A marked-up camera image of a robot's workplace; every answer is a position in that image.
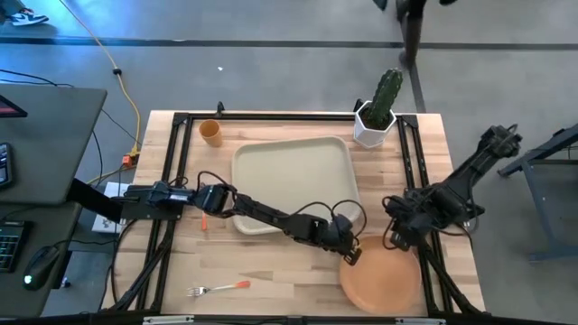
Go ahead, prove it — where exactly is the green cactus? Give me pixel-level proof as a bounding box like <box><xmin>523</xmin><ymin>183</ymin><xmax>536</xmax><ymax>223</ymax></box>
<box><xmin>363</xmin><ymin>67</ymin><xmax>405</xmax><ymax>130</ymax></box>

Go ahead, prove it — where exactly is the thin black floor cable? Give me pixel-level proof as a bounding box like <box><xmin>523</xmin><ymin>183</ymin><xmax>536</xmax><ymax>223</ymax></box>
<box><xmin>0</xmin><ymin>67</ymin><xmax>142</xmax><ymax>145</ymax></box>

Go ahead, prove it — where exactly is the white metal bracket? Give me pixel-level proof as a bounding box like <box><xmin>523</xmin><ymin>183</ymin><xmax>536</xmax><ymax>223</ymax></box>
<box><xmin>142</xmin><ymin>315</ymin><xmax>195</xmax><ymax>325</ymax></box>
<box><xmin>395</xmin><ymin>317</ymin><xmax>447</xmax><ymax>325</ymax></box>

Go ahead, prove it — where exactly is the person's white black sneaker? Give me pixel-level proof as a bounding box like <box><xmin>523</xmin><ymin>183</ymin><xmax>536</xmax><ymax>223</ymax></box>
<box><xmin>8</xmin><ymin>7</ymin><xmax>50</xmax><ymax>27</ymax></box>

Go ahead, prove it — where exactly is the blue-grey metal stand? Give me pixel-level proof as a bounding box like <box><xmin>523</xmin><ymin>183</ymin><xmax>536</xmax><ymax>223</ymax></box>
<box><xmin>496</xmin><ymin>124</ymin><xmax>578</xmax><ymax>263</ymax></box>

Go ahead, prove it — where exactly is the white printed paper sheet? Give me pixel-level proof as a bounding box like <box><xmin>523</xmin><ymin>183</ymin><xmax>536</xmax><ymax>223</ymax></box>
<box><xmin>91</xmin><ymin>181</ymin><xmax>132</xmax><ymax>235</ymax></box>

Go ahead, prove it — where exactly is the yellow floor cable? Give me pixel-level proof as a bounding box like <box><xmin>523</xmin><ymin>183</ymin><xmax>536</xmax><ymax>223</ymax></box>
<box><xmin>58</xmin><ymin>0</ymin><xmax>142</xmax><ymax>186</ymax></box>

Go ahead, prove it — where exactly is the person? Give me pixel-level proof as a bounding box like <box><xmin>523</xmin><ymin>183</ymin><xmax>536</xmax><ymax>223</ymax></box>
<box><xmin>372</xmin><ymin>0</ymin><xmax>460</xmax><ymax>69</ymax></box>

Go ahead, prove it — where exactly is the black device with red screen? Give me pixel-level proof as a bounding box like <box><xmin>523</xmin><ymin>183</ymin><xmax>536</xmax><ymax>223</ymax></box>
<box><xmin>0</xmin><ymin>93</ymin><xmax>28</xmax><ymax>119</ymax></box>

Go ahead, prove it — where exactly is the beige plastic tray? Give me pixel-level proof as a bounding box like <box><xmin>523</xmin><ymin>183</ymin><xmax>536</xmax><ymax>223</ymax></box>
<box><xmin>231</xmin><ymin>135</ymin><xmax>362</xmax><ymax>237</ymax></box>

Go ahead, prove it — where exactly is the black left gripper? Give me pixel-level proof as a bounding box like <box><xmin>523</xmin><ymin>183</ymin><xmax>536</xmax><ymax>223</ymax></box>
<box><xmin>322</xmin><ymin>214</ymin><xmax>363</xmax><ymax>266</ymax></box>

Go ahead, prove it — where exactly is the black computer mouse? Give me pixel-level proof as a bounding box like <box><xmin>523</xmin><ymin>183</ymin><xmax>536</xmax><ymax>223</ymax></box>
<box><xmin>22</xmin><ymin>245</ymin><xmax>61</xmax><ymax>292</ymax></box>

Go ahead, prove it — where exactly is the white hexagonal plant pot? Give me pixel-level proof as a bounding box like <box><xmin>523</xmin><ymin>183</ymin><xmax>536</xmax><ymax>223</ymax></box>
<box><xmin>352</xmin><ymin>99</ymin><xmax>398</xmax><ymax>150</ymax></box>

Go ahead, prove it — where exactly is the orange plastic plate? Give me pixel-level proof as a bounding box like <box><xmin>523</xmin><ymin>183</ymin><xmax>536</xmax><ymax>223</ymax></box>
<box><xmin>339</xmin><ymin>235</ymin><xmax>424</xmax><ymax>316</ymax></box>

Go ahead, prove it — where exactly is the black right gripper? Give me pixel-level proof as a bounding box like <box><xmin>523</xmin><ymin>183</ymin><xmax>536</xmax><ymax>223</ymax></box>
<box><xmin>383</xmin><ymin>196</ymin><xmax>424</xmax><ymax>252</ymax></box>

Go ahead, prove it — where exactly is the orange plastic cup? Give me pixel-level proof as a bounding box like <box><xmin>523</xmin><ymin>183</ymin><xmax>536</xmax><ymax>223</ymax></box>
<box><xmin>198</xmin><ymin>118</ymin><xmax>224</xmax><ymax>148</ymax></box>

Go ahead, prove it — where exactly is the grey desk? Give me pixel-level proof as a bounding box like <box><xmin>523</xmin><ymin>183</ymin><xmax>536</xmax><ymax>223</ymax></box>
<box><xmin>0</xmin><ymin>83</ymin><xmax>108</xmax><ymax>320</ymax></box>

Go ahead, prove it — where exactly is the fork with orange handle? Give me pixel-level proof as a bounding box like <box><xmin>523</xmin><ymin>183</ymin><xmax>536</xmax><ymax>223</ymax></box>
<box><xmin>186</xmin><ymin>280</ymin><xmax>252</xmax><ymax>299</ymax></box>

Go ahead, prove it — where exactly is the black keyboard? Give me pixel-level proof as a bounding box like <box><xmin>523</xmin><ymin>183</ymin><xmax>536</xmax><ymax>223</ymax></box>
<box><xmin>0</xmin><ymin>219</ymin><xmax>33</xmax><ymax>274</ymax></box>

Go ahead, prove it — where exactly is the person's leg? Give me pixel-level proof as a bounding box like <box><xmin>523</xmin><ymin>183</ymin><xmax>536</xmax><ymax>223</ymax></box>
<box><xmin>0</xmin><ymin>0</ymin><xmax>27</xmax><ymax>15</ymax></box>

